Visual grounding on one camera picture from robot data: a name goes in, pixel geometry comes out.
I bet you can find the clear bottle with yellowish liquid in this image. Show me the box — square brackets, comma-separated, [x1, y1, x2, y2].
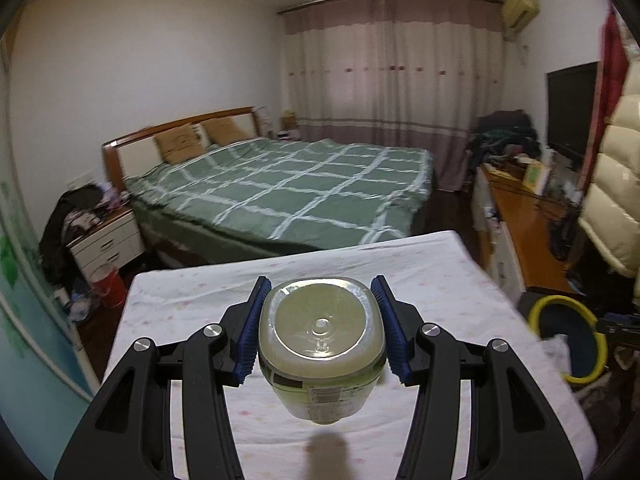
[257, 276, 388, 427]

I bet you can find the wooden bed headboard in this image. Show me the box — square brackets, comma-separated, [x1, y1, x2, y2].
[101, 106, 257, 191]

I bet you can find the red hanging garment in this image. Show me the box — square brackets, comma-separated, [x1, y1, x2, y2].
[597, 2, 633, 121]

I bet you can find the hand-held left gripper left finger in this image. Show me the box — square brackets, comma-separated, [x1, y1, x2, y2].
[52, 275, 273, 480]

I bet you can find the cream puffer jacket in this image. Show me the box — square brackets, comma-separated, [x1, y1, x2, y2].
[577, 52, 640, 306]

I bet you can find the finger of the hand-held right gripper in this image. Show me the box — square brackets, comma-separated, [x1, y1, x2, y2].
[597, 312, 640, 348]

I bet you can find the red plastic bucket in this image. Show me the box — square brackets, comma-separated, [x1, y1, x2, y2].
[90, 262, 128, 309]

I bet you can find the wooden low cabinet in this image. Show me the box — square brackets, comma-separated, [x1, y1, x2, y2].
[472, 165, 581, 306]

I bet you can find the cream air conditioner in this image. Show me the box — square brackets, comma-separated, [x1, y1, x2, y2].
[501, 0, 541, 41]

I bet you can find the black cable bundle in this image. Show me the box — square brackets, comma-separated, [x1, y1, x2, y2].
[547, 200, 582, 263]

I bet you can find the yellow round trash bin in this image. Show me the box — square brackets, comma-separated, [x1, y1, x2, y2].
[528, 295, 608, 386]

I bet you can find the bed with green plaid cover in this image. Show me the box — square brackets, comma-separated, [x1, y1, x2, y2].
[122, 137, 435, 256]

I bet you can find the black flat television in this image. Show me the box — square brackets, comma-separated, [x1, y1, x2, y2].
[546, 61, 601, 163]

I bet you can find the green white box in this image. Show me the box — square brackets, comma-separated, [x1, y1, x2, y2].
[522, 160, 551, 196]

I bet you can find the pile of dark clothes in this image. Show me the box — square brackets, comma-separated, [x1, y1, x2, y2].
[467, 109, 543, 171]

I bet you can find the green blue wall poster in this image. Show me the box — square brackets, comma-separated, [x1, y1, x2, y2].
[0, 180, 96, 401]

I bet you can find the black clothing heap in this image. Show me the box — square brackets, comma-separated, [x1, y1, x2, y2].
[39, 183, 108, 291]

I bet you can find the table with floral white cloth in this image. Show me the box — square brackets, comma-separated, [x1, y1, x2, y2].
[102, 230, 601, 480]

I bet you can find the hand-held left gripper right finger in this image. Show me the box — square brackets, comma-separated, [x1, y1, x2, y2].
[369, 274, 586, 480]

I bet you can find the beige striped curtain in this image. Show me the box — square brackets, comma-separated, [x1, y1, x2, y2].
[277, 0, 503, 193]

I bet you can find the cluttered bedside table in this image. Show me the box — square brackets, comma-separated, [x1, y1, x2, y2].
[270, 110, 301, 142]

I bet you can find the brown pillow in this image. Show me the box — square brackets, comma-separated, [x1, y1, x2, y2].
[202, 117, 251, 145]
[154, 124, 206, 163]

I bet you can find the white wooden nightstand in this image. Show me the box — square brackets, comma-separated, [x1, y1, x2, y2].
[66, 207, 147, 286]

